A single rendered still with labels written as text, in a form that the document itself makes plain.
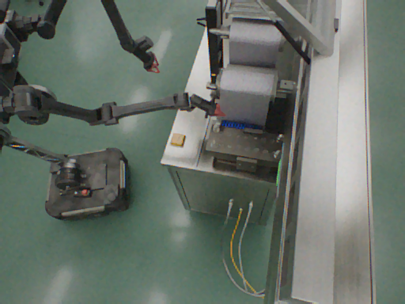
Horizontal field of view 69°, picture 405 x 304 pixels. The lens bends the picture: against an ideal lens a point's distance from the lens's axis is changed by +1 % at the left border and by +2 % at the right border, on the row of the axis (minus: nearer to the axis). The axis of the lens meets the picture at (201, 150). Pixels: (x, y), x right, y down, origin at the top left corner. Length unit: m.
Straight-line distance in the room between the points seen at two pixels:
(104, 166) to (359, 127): 1.92
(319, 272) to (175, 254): 1.79
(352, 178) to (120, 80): 2.77
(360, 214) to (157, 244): 1.73
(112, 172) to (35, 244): 0.85
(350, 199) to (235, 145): 0.68
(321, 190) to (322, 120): 0.20
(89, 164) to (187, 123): 1.12
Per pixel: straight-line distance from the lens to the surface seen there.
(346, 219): 0.98
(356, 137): 1.12
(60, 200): 2.56
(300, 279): 0.69
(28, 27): 1.73
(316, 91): 0.91
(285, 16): 0.93
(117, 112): 1.51
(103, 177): 2.47
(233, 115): 1.53
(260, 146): 1.50
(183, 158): 1.62
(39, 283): 2.73
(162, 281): 2.38
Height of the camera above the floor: 2.32
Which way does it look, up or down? 60 degrees down
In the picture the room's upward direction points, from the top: 10 degrees counter-clockwise
